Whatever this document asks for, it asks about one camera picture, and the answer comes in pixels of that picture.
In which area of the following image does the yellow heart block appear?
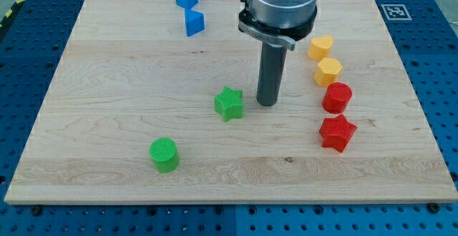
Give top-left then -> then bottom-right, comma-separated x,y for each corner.
307,35 -> 333,62

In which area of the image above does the red star block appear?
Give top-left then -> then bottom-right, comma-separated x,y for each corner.
318,114 -> 358,153

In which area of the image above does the white fiducial marker tag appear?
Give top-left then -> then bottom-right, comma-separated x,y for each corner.
381,4 -> 411,21

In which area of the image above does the red cylinder block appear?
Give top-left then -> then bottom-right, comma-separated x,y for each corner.
322,82 -> 353,114

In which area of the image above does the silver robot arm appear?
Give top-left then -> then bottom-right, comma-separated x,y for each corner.
238,0 -> 318,107

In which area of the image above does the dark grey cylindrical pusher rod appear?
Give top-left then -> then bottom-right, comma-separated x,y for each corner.
256,42 -> 287,107

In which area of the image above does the green cylinder block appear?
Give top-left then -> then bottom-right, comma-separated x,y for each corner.
149,137 -> 180,173

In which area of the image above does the blue triangular block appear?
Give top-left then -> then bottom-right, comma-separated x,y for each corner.
185,9 -> 205,36

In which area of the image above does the black clamp ring with lever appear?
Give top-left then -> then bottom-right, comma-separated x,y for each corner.
238,7 -> 318,51

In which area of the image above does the light wooden board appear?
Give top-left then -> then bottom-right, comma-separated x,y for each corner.
5,0 -> 457,205

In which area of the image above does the green star block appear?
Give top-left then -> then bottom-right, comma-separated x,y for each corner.
214,87 -> 243,122

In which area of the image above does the yellow hexagon block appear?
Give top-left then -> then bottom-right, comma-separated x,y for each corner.
313,57 -> 343,87

